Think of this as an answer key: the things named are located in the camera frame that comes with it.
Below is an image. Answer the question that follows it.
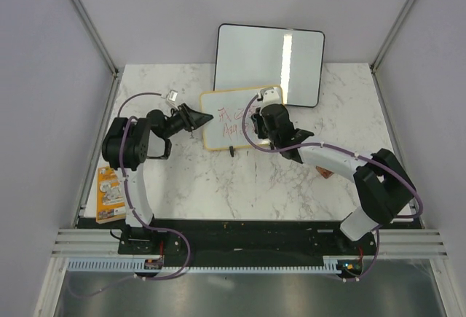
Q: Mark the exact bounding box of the red brown block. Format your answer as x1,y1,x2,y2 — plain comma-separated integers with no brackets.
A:
315,166,333,179

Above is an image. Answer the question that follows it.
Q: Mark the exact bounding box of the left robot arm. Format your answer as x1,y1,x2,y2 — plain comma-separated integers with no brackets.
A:
101,103,213,228

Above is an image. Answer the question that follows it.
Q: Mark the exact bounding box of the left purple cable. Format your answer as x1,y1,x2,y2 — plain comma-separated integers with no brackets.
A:
65,91,194,298

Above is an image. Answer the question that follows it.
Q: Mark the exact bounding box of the white slotted cable duct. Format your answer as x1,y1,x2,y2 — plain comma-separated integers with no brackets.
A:
67,257,341,274

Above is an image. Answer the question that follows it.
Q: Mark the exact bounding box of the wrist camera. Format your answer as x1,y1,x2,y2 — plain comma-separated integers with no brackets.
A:
165,90,178,102
257,87,282,104

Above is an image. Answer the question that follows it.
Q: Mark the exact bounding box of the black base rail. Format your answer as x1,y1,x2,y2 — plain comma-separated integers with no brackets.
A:
116,216,426,259

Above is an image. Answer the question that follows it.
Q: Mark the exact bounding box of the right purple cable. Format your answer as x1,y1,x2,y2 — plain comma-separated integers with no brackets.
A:
241,94,425,283

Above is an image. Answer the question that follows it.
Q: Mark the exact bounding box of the orange booklet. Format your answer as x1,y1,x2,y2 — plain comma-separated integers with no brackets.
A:
95,166,126,224

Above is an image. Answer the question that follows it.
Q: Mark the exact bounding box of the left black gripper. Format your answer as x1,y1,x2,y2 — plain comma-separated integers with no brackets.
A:
162,103,213,138

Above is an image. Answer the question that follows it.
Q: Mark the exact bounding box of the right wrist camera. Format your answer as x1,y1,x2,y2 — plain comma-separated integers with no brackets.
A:
257,87,282,104

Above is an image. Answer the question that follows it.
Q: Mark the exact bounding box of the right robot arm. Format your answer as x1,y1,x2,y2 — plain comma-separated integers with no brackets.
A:
251,103,418,254

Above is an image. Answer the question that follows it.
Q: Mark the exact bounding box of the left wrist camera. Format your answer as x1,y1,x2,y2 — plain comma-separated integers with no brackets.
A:
165,90,178,102

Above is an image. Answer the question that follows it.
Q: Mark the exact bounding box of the purple cable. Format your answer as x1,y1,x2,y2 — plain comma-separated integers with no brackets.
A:
241,94,425,283
65,91,194,298

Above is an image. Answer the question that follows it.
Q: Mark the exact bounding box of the small yellow-framed whiteboard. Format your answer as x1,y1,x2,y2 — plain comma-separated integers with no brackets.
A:
200,86,269,151

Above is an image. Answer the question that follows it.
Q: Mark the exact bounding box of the large black-framed whiteboard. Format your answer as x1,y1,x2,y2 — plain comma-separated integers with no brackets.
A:
213,23,325,108

